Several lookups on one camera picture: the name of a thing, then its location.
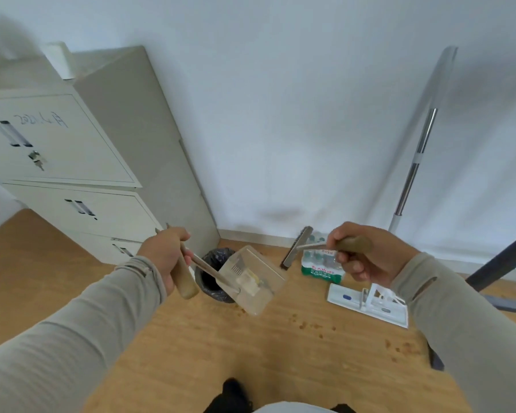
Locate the person's right hand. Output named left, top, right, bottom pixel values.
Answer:
left=325, top=222, right=422, bottom=289

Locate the person's left hand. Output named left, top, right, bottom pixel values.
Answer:
left=136, top=227, right=195, bottom=296

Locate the black trash bin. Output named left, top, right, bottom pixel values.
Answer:
left=196, top=248, right=237, bottom=305

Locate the long-handled broom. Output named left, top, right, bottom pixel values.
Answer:
left=280, top=225, right=375, bottom=270

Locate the clear plastic dustpan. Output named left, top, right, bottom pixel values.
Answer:
left=154, top=223, right=290, bottom=318

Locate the person's left forearm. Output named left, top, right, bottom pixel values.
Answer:
left=0, top=255, right=167, bottom=413

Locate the person's light grey shirt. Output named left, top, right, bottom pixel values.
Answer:
left=251, top=401, right=358, bottom=413

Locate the shrink-wrapped pack of water bottles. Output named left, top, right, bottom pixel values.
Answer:
left=300, top=247, right=347, bottom=285

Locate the silver metal pole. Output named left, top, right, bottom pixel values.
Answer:
left=388, top=46, right=459, bottom=235

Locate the grey metal filing cabinet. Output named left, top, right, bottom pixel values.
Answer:
left=0, top=41, right=221, bottom=266

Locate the black left shoe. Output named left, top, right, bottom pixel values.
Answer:
left=204, top=378, right=255, bottom=413

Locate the white box on cabinet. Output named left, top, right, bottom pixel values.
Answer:
left=38, top=41, right=76, bottom=81

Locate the black metal folding frame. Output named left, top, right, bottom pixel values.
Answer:
left=429, top=223, right=516, bottom=372

